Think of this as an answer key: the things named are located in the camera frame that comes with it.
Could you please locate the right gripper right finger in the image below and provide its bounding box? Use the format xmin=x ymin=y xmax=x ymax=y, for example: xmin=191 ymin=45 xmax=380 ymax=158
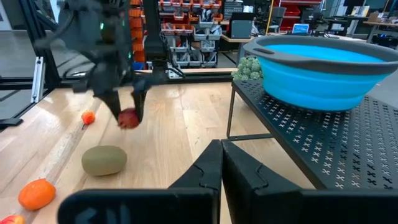
xmin=221 ymin=139 xmax=398 ymax=224

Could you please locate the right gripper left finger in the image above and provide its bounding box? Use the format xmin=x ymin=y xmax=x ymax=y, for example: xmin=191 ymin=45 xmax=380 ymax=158
xmin=57 ymin=139 xmax=223 ymax=224

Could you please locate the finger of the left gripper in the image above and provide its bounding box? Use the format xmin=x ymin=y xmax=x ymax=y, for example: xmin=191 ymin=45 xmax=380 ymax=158
xmin=132 ymin=83 xmax=149 ymax=122
xmin=101 ymin=90 xmax=122 ymax=122

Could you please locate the dark red pomegranate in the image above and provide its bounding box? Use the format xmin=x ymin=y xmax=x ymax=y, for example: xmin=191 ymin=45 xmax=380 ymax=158
xmin=117 ymin=107 xmax=141 ymax=130

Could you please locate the brown-green kiwi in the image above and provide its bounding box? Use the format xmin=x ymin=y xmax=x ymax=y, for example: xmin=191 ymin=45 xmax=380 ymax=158
xmin=81 ymin=144 xmax=128 ymax=177

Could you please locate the orange mandarin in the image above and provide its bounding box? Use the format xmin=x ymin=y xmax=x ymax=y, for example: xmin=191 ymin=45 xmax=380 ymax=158
xmin=17 ymin=177 xmax=57 ymax=212

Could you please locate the blue collapsible colander bowl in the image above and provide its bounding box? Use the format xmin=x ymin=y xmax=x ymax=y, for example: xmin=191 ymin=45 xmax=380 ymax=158
xmin=243 ymin=34 xmax=398 ymax=112

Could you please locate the orange bin stack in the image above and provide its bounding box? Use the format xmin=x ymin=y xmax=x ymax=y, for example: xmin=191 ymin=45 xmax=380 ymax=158
xmin=129 ymin=0 xmax=147 ymax=63

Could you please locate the grey parts bin rack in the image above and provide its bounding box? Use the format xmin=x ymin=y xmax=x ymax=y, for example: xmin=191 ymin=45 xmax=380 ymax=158
xmin=160 ymin=0 xmax=223 ymax=68

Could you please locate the black perforated metal stand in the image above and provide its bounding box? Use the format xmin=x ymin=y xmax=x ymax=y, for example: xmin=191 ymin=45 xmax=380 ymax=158
xmin=226 ymin=79 xmax=398 ymax=191

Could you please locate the blue laptop screen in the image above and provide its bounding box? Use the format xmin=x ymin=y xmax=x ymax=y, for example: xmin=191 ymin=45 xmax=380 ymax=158
xmin=291 ymin=23 xmax=310 ymax=35

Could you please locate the red cabinet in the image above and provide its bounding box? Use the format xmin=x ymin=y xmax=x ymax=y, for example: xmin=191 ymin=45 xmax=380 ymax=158
xmin=273 ymin=0 xmax=324 ymax=32

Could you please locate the silver aluminium bracket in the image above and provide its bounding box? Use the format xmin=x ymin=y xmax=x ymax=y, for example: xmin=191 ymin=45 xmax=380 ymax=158
xmin=30 ymin=56 xmax=46 ymax=104

